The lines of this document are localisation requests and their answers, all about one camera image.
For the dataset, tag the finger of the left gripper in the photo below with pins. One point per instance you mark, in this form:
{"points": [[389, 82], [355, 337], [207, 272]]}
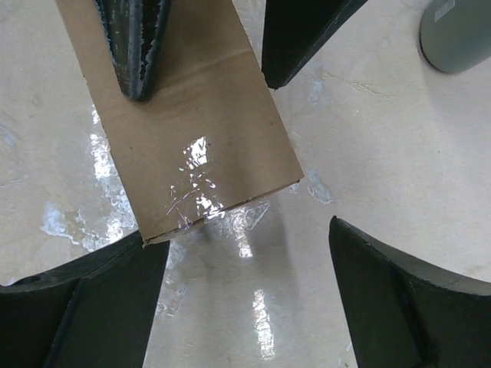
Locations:
{"points": [[134, 31], [295, 30]]}

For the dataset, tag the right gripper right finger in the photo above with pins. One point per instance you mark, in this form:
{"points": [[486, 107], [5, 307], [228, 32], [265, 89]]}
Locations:
{"points": [[405, 312]]}

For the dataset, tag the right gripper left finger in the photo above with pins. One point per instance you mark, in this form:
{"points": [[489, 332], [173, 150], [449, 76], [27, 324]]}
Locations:
{"points": [[94, 311]]}

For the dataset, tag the brown cardboard express box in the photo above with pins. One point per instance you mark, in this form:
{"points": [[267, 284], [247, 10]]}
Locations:
{"points": [[209, 139]]}

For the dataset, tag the grey pump bottle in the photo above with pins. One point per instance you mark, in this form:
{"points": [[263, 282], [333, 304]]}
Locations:
{"points": [[454, 35]]}

